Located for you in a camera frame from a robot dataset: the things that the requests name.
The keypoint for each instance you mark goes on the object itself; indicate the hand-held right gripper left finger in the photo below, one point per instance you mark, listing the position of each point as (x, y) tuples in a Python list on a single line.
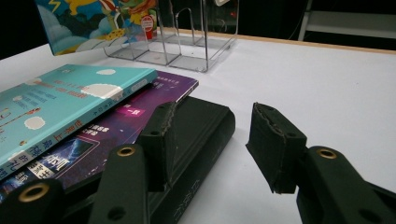
[(160, 149)]

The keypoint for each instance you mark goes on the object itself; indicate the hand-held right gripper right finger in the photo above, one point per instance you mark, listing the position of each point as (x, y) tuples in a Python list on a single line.
[(277, 149)]

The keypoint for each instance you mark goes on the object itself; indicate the black hardcover book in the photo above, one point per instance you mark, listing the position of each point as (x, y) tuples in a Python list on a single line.
[(199, 130)]

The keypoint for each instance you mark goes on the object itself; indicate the purple softcover book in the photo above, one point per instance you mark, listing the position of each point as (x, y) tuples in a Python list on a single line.
[(124, 124)]

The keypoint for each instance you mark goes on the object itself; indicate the clear acrylic book rack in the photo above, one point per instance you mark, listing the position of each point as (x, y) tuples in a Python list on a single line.
[(186, 53)]

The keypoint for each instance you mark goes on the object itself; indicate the light blue picture book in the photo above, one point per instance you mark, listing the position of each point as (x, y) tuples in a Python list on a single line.
[(62, 109)]

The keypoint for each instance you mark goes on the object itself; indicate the dark blue picture book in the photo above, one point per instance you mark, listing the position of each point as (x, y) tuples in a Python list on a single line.
[(81, 28)]

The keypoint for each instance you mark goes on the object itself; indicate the white metal stand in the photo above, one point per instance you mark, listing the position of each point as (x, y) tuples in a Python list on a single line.
[(348, 21)]

